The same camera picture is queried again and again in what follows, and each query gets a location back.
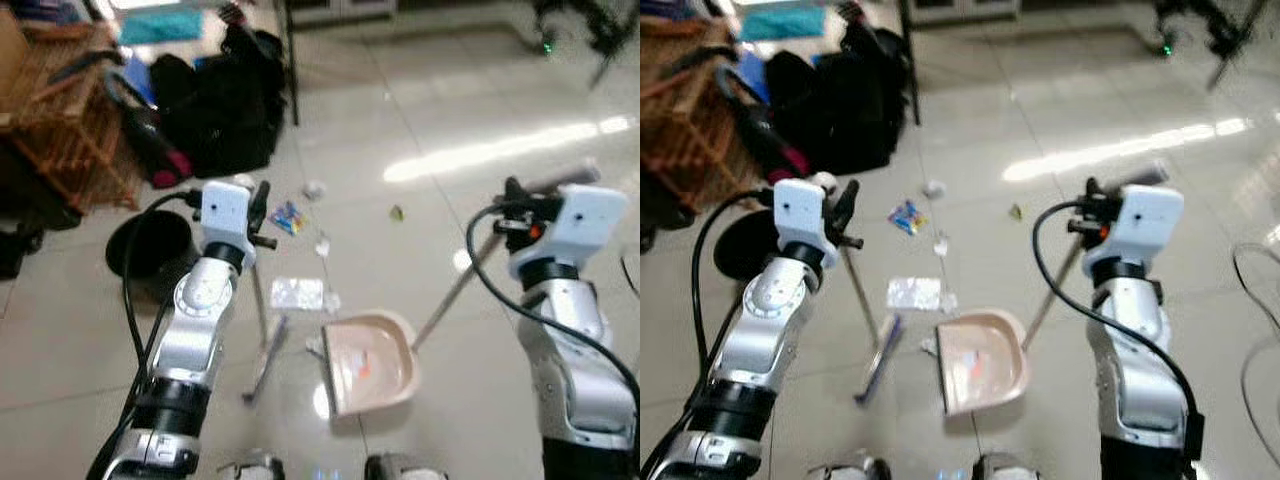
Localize black tripod stand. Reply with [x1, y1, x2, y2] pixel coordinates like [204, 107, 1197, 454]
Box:
[1150, 0, 1268, 93]
[530, 0, 628, 88]

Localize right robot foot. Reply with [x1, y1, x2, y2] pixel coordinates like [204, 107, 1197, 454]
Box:
[365, 452, 422, 480]
[972, 452, 1037, 480]

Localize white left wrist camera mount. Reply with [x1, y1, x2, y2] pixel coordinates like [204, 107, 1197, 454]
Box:
[200, 182, 257, 264]
[773, 178, 834, 269]

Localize silver foil bag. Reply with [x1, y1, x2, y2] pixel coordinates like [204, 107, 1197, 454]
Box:
[270, 277, 327, 312]
[887, 277, 944, 312]

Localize round black bin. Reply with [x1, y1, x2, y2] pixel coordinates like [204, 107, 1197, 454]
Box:
[712, 208, 793, 284]
[105, 210, 197, 303]

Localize wooden rack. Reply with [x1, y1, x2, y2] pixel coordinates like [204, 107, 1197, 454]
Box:
[0, 20, 143, 213]
[640, 20, 763, 217]

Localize black clothes pile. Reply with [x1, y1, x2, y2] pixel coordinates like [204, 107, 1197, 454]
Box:
[640, 170, 696, 256]
[0, 145, 83, 283]

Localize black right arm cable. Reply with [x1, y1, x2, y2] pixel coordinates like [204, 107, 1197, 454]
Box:
[465, 205, 641, 406]
[1032, 200, 1206, 446]

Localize black and pink vacuum cleaner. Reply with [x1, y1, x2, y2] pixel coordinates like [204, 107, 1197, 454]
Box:
[105, 70, 196, 191]
[715, 65, 813, 187]

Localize teal cloth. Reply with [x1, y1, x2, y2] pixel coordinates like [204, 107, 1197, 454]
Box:
[120, 10, 207, 47]
[740, 8, 837, 44]

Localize grey floor cable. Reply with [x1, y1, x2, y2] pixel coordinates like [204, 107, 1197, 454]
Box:
[1230, 240, 1280, 443]

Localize pink dustpan with metal handle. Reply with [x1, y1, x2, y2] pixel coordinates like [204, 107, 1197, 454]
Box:
[322, 160, 603, 419]
[935, 160, 1171, 417]

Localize black duffel bag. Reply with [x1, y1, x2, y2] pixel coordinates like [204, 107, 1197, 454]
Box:
[150, 25, 288, 179]
[765, 25, 913, 177]

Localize broom with pale knob handle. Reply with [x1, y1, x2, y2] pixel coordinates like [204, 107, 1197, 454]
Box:
[808, 172, 907, 407]
[232, 175, 293, 404]

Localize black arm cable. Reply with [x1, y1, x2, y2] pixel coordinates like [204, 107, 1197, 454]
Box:
[88, 190, 206, 480]
[1032, 200, 1206, 446]
[465, 205, 641, 406]
[645, 190, 779, 479]

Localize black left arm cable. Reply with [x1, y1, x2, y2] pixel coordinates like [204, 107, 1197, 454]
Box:
[645, 190, 779, 479]
[88, 190, 206, 480]

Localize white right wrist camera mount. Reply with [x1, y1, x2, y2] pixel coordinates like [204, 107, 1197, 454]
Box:
[535, 185, 629, 278]
[1090, 185, 1187, 280]

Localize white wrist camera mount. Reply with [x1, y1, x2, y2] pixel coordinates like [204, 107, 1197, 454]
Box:
[535, 185, 629, 278]
[200, 182, 257, 264]
[1090, 185, 1187, 280]
[773, 178, 834, 269]

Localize black metal table leg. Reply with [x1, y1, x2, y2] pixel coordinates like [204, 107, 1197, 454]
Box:
[283, 0, 302, 127]
[897, 0, 922, 127]

